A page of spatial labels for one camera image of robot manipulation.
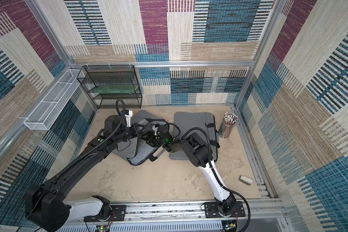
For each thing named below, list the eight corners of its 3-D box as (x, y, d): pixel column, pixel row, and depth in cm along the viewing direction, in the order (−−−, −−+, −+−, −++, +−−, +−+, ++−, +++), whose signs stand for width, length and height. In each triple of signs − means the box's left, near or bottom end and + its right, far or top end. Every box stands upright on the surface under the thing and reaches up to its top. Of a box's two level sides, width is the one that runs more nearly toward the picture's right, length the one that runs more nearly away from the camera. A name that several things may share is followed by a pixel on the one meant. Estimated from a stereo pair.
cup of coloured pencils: (219, 138, 103) (226, 121, 89) (217, 129, 108) (223, 112, 93) (230, 137, 103) (238, 121, 89) (227, 129, 108) (235, 112, 93)
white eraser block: (238, 181, 86) (240, 178, 83) (239, 177, 87) (241, 174, 84) (249, 186, 84) (252, 184, 81) (250, 181, 85) (253, 179, 82)
